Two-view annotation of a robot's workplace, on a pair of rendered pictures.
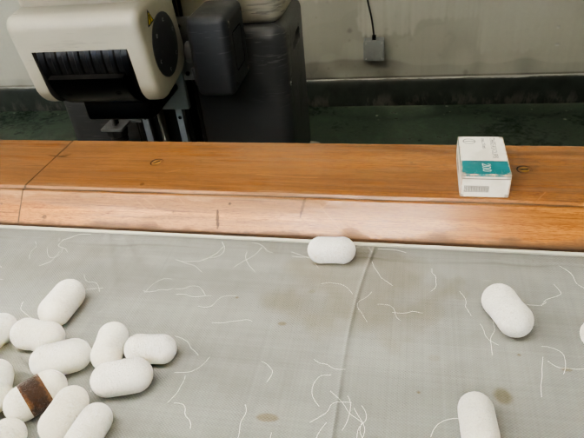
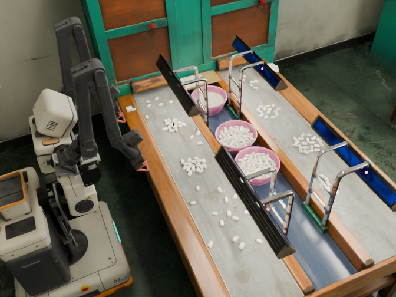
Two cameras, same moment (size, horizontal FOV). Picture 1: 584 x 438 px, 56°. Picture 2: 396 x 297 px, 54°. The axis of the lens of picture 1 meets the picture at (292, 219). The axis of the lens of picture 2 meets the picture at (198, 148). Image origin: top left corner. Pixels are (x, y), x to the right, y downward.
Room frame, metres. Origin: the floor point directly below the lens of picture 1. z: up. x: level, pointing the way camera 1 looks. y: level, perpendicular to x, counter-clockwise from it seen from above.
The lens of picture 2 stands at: (1.20, 1.89, 2.42)
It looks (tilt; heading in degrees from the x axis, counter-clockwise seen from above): 44 degrees down; 236
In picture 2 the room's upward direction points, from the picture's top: 4 degrees counter-clockwise
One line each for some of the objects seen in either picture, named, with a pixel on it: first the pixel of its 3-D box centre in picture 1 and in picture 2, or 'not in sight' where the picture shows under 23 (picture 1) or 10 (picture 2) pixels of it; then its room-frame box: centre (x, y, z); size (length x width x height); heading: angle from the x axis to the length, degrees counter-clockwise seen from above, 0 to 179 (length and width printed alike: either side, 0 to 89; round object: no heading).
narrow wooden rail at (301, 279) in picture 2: not in sight; (224, 164); (0.17, 0.63, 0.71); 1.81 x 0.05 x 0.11; 76
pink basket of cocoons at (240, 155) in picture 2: not in sight; (256, 167); (0.04, 0.78, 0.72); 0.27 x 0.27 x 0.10
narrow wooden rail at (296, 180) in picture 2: not in sight; (270, 148); (-0.15, 0.71, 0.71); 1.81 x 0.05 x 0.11; 76
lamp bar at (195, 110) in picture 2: not in sight; (176, 82); (0.17, 0.18, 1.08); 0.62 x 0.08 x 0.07; 76
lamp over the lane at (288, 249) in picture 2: not in sight; (250, 194); (0.41, 1.12, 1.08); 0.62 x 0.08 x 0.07; 76
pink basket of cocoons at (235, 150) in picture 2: not in sight; (236, 138); (-0.03, 0.51, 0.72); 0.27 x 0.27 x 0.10
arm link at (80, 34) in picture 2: not in sight; (86, 61); (0.67, 0.13, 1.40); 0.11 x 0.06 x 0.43; 77
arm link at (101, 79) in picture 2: not in sight; (106, 107); (0.76, 0.55, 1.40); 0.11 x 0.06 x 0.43; 77
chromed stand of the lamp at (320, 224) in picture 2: not in sight; (334, 187); (-0.05, 1.24, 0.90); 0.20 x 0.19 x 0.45; 76
